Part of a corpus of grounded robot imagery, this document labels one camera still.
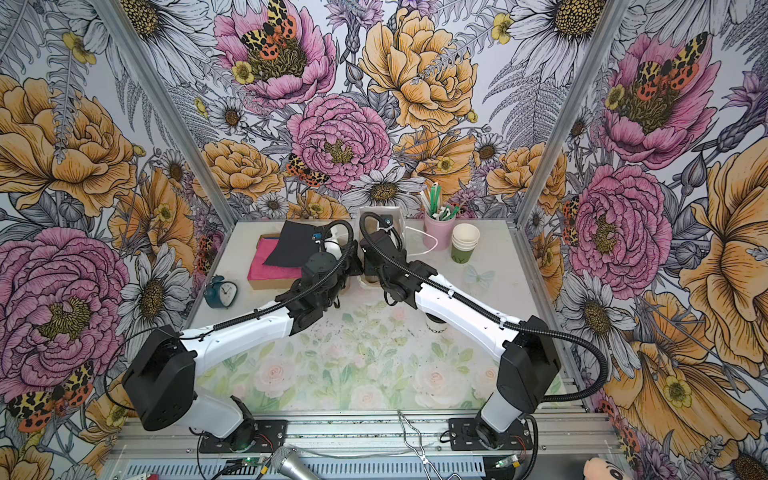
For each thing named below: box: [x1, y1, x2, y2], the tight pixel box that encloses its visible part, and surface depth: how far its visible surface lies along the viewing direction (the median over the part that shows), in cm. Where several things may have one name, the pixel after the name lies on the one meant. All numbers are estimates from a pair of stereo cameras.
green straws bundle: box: [428, 182, 461, 221], surface depth 106 cm
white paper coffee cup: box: [425, 312, 448, 333], surface depth 91 cm
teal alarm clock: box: [203, 274, 238, 309], surface depth 96 cm
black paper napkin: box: [262, 220, 321, 268], surface depth 114 cm
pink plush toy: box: [583, 453, 635, 480], surface depth 66 cm
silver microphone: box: [271, 446, 322, 480], surface depth 69 cm
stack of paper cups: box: [451, 223, 481, 264], surface depth 104 cm
